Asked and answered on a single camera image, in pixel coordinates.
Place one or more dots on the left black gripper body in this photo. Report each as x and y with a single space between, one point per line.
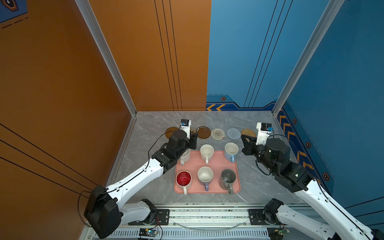
189 144

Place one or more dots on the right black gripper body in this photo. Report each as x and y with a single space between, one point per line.
259 152

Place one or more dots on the plain brown round coaster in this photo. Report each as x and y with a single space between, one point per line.
170 131

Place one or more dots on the dark brown rimmed coaster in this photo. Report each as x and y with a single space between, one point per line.
203 132

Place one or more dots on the tan wicker round coaster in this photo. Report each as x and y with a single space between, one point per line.
249 132

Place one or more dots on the white woven round coaster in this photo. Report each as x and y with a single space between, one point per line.
218 134

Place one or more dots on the light blue mug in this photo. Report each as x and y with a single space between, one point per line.
231 151

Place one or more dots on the blue grey woven coaster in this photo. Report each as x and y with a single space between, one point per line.
233 134

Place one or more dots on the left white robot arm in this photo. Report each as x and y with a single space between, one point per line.
107 208

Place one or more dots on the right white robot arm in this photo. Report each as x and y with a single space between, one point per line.
340 224

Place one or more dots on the white mug back left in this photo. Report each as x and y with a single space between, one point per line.
185 157

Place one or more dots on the white mug back middle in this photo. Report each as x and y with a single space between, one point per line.
207 152

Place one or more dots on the red inside white mug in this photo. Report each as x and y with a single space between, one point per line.
184 181

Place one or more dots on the purple mug white inside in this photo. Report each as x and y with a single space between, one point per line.
205 176

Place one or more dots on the pink rectangular tray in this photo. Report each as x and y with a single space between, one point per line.
218 163

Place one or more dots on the grey green mug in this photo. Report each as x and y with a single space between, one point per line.
227 180

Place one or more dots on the circuit board right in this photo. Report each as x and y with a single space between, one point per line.
277 234

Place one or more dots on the green circuit board left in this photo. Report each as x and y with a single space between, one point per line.
148 233

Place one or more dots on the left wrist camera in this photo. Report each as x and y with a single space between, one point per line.
185 126

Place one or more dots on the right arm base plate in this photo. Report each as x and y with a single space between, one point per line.
257 217

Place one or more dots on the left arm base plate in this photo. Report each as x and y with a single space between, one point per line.
161 216

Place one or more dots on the aluminium front rail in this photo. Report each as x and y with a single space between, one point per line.
212 223

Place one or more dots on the aluminium corner post right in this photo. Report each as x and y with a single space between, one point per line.
319 32

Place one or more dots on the aluminium corner post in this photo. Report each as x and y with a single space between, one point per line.
319 32
101 42

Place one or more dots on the aluminium corner post left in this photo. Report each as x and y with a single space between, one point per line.
101 42

